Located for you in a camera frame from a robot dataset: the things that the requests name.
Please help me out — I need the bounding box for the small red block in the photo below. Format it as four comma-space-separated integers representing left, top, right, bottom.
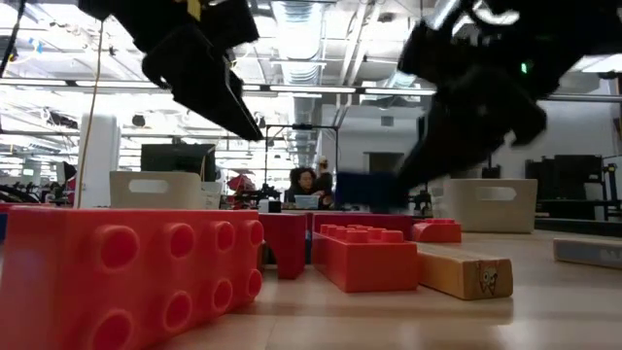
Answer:
410, 218, 464, 244

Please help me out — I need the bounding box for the black monitor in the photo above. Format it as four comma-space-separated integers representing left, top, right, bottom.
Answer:
140, 143, 219, 183

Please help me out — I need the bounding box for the silver ribbed ceiling duct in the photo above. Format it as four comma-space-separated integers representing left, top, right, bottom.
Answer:
270, 0, 326, 88

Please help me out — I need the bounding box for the white laptop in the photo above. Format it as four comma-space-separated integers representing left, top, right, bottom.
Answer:
294, 193, 321, 211

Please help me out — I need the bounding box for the white plastic bin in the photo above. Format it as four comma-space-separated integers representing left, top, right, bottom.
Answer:
108, 170, 225, 211
430, 178, 539, 235

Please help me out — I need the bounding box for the blue Duplo brick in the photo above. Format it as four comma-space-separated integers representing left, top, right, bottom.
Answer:
333, 170, 410, 212

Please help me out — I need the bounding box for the red wooden arch block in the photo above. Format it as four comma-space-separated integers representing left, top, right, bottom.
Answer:
258, 212, 308, 281

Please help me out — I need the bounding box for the long ceiling light bar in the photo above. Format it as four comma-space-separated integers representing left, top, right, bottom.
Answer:
0, 77, 438, 99

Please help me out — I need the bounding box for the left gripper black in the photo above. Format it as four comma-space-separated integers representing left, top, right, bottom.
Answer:
116, 0, 264, 143

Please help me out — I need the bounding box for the black equipment rack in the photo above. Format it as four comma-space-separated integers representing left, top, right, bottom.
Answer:
523, 154, 622, 221

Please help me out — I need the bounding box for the orange-red Duplo brick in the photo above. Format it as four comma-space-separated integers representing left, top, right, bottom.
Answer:
0, 206, 266, 350
310, 224, 420, 295

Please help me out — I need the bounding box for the white pillar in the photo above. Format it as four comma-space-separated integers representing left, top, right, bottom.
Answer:
76, 112, 121, 211

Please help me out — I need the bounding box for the black hanging cable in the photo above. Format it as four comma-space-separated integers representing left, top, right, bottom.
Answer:
0, 0, 26, 80

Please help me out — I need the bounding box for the red and black robot gear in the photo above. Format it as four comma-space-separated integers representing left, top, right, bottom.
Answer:
225, 172, 284, 212

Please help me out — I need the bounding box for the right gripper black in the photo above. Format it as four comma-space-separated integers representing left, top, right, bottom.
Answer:
396, 18, 549, 190

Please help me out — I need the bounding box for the long wooden block owl print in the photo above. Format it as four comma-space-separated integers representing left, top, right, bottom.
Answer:
415, 242, 515, 301

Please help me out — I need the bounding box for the wooden block with blue label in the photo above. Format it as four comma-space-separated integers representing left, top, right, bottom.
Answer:
552, 237, 622, 271

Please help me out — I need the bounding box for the black gantry frame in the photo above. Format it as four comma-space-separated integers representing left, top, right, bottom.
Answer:
263, 122, 340, 210

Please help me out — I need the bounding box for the person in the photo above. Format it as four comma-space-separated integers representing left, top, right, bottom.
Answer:
285, 166, 322, 211
313, 155, 336, 209

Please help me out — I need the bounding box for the black aluminium table frame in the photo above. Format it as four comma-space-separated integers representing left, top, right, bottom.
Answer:
533, 216, 622, 238

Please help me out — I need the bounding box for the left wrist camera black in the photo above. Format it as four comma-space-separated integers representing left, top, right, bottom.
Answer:
199, 0, 261, 51

